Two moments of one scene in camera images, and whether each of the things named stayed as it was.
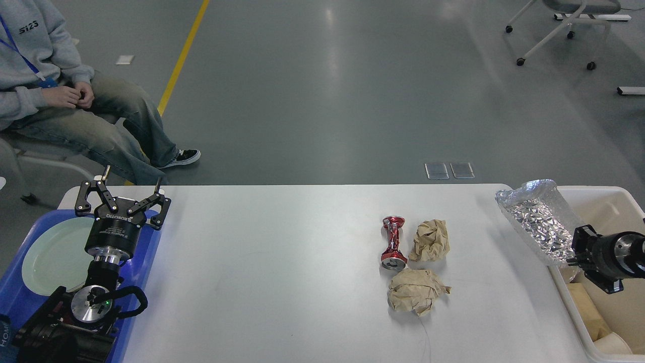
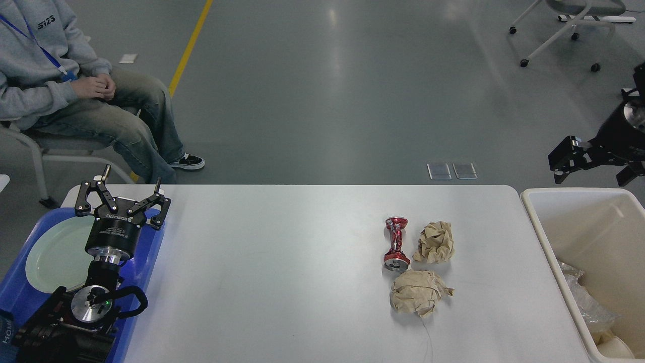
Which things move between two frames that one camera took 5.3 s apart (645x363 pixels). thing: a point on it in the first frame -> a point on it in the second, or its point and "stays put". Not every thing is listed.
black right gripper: [614, 256] -> [621, 139]
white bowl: [612, 344] stays put
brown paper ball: [416, 291] stays put
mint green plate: [57, 256] stays put
